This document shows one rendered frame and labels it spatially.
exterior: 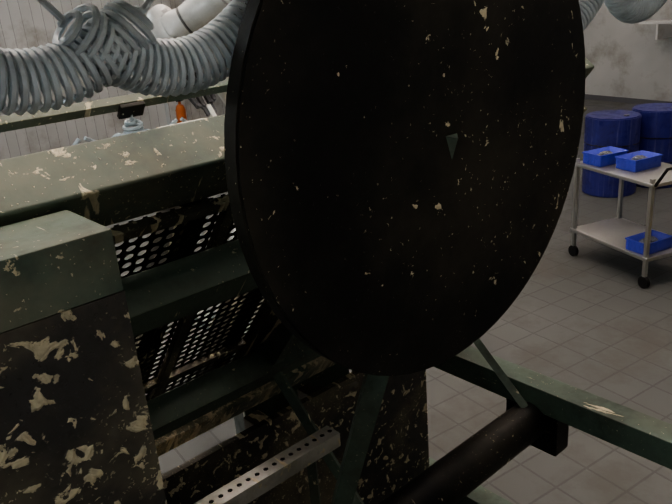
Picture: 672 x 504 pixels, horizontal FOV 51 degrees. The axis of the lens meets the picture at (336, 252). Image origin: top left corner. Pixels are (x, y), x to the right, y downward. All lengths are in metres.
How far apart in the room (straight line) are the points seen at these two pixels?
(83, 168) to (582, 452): 2.82
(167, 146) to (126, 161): 0.08
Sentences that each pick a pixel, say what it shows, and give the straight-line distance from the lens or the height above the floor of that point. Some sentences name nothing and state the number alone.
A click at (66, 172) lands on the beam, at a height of 1.84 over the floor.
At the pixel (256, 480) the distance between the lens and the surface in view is 1.71.
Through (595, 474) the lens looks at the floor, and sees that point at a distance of 3.40.
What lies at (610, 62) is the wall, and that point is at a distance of 12.47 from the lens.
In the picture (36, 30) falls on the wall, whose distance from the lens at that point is 11.02.
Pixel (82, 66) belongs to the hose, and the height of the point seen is 2.02.
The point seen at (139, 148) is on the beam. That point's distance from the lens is 1.18.
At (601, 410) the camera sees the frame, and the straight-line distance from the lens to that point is 2.36.
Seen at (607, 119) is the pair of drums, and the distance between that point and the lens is 7.02.
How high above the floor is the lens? 2.07
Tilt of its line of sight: 21 degrees down
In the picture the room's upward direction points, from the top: 5 degrees counter-clockwise
